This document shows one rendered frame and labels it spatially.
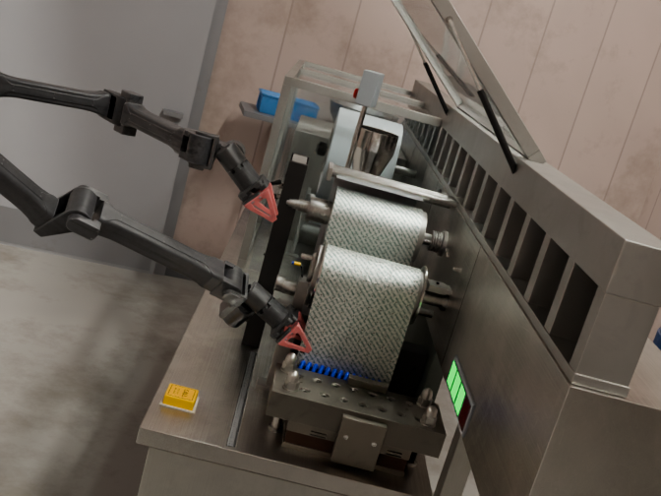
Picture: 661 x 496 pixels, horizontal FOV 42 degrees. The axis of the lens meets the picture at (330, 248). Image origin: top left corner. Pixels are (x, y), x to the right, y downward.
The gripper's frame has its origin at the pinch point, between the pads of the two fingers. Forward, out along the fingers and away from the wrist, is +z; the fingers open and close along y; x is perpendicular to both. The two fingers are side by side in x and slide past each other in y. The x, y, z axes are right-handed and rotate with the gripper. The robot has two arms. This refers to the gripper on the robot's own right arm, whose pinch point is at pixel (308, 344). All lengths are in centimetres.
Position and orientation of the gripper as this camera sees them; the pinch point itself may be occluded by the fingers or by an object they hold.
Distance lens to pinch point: 207.0
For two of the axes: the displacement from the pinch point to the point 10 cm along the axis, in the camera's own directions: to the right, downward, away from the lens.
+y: 0.0, 2.7, -9.6
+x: 7.0, -6.9, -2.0
